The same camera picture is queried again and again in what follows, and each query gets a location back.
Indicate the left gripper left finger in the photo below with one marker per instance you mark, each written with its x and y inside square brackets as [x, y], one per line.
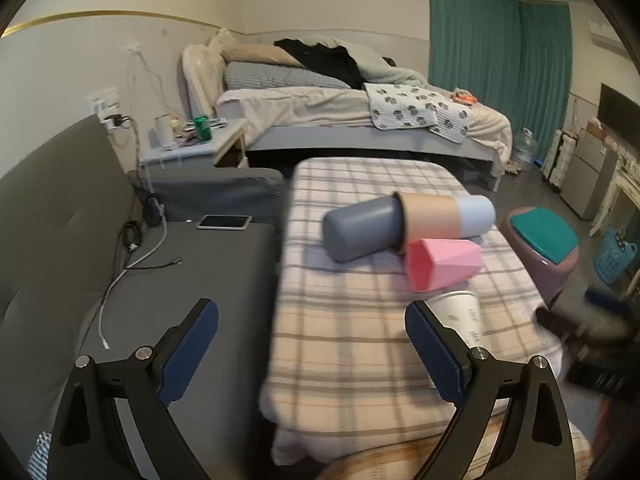
[88, 441]

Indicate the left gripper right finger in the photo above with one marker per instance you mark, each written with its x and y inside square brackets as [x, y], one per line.
[534, 441]

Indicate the white leaf-print paper cup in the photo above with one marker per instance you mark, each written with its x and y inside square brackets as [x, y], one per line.
[460, 311]

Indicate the light blue cup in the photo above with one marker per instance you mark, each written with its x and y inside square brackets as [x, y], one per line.
[477, 215]

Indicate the pink faceted cup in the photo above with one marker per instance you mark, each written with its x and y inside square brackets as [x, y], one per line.
[435, 263]

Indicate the tan cardboard cup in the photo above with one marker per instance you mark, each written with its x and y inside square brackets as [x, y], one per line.
[428, 216]

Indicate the dark grey cup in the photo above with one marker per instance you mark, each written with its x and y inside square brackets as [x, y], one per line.
[359, 230]

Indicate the purple plastic stool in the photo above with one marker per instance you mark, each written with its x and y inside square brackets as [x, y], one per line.
[549, 278]

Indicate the blue laundry basket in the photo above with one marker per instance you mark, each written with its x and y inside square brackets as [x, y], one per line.
[614, 256]

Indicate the teal stool cushion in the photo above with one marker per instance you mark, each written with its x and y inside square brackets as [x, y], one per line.
[546, 232]

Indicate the white side table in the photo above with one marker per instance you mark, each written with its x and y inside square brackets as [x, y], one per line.
[625, 180]

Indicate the grey mini fridge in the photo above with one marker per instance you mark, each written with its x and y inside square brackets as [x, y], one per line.
[590, 172]

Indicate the grey sofa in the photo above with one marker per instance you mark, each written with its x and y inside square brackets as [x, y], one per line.
[65, 291]

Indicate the plaid blanket on table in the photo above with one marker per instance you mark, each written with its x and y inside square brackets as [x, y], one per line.
[343, 376]

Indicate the water bottle jug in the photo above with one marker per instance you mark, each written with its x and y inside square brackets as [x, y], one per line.
[524, 149]

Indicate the black television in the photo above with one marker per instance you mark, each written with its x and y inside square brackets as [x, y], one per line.
[619, 114]

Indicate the smartphone on sofa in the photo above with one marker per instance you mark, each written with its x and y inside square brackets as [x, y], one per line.
[224, 222]

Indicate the teal curtain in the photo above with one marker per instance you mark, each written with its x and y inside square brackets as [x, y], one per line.
[515, 57]

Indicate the air conditioner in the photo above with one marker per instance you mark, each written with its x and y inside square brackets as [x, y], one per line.
[604, 36]

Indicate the leaf-print quilt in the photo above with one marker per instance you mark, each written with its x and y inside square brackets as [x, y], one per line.
[400, 106]

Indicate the white kettle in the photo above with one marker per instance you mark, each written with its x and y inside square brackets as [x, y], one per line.
[164, 131]

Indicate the bedside table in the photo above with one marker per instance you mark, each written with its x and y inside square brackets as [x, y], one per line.
[225, 148]

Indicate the green can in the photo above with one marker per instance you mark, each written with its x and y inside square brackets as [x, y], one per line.
[202, 128]

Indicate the green blanket on bed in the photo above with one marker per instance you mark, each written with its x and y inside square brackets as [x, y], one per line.
[371, 65]

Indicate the bed with white headboard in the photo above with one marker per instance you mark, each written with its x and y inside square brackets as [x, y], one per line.
[324, 119]

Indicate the black clothing on bed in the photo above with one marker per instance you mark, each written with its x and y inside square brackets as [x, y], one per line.
[332, 62]

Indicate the checked pillow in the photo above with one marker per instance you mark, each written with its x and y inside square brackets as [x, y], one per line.
[246, 75]

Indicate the beige pillow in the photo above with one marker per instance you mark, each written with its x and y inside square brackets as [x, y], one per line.
[258, 53]

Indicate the wall power strip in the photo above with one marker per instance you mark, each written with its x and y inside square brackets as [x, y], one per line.
[104, 104]

